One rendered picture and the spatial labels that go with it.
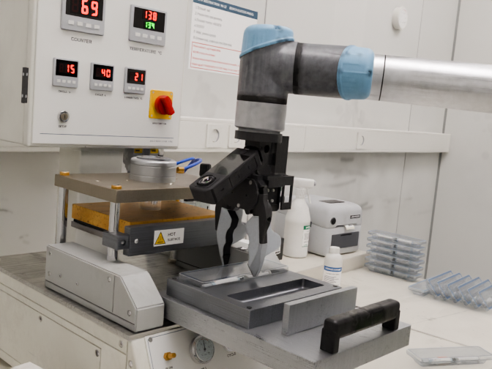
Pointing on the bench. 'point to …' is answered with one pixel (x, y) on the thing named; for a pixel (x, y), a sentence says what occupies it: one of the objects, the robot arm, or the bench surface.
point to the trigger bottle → (298, 221)
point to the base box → (58, 334)
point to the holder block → (250, 296)
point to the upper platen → (134, 214)
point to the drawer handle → (359, 322)
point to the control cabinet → (92, 85)
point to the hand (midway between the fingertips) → (236, 263)
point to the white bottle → (332, 266)
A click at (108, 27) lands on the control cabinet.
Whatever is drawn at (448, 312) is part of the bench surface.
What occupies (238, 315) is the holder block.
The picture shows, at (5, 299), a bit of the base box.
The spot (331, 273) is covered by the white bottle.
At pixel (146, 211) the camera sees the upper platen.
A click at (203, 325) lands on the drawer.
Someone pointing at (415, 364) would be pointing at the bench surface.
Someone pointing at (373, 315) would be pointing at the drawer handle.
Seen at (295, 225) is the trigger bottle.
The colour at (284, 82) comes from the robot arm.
